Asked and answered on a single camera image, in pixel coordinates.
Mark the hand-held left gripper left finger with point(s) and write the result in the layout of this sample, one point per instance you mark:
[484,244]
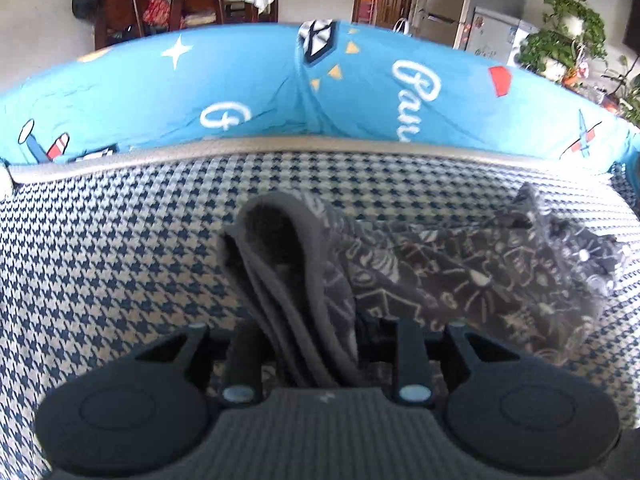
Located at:
[245,351]

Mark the white chest freezer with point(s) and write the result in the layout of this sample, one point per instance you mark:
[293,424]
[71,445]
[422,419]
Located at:
[495,35]

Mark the grey patterned fleece jacket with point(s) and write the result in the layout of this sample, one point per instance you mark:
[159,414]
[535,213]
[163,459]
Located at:
[450,280]

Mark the blue cartoon-print quilt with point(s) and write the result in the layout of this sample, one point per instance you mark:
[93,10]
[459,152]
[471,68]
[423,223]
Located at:
[250,80]

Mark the leafy potted plant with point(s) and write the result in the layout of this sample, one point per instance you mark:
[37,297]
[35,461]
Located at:
[560,40]

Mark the houndstooth sofa cover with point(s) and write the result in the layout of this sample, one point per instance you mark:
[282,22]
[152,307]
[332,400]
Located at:
[125,260]

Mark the red floral cloth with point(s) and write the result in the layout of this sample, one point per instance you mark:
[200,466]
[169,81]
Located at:
[157,7]

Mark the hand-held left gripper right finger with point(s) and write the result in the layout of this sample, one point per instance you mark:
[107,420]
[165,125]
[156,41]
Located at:
[407,350]

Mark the long-leaf potted plant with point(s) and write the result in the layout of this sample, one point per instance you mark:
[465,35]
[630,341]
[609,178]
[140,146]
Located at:
[625,95]

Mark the black television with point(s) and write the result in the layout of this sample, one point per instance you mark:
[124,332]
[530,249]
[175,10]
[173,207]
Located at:
[632,30]

